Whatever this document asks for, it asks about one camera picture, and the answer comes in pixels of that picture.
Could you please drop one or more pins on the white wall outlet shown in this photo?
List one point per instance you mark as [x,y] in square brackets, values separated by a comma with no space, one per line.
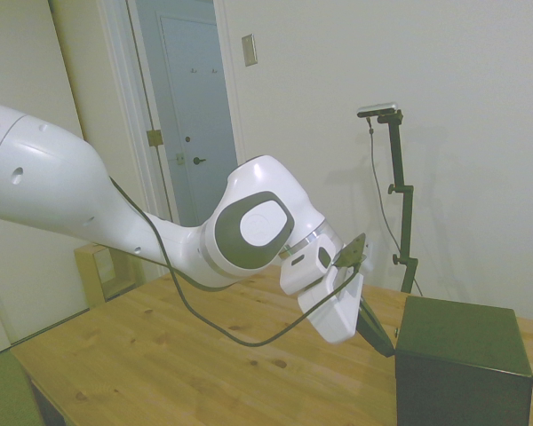
[370,254]

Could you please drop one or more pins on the pale blue door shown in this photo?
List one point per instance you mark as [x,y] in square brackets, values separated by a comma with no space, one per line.
[200,111]

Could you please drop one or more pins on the brass door strike plate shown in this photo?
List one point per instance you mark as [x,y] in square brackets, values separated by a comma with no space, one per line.
[179,159]

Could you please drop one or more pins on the beige wall switch plate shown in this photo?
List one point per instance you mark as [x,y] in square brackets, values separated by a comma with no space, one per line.
[249,50]

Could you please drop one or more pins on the black drawer cabinet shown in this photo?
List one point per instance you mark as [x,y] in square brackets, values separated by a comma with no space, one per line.
[462,364]

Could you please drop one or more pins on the green upholstered seat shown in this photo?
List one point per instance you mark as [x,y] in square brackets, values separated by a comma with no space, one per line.
[4,390]

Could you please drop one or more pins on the grey stand-mounted camera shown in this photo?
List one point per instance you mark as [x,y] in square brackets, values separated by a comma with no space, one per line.
[379,109]

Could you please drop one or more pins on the dark wrist camera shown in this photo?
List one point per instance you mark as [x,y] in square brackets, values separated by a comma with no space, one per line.
[353,253]

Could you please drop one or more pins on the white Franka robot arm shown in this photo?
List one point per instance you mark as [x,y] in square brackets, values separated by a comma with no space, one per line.
[49,177]

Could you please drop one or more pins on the brass door hinge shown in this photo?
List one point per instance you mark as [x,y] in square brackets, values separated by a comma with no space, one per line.
[154,138]

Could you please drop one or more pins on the dark camera stand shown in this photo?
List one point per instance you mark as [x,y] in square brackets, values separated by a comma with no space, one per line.
[404,208]

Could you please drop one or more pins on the light wooden box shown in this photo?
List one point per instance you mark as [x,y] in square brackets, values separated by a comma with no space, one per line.
[93,275]

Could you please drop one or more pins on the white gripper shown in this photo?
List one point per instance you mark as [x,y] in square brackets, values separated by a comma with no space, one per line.
[337,310]

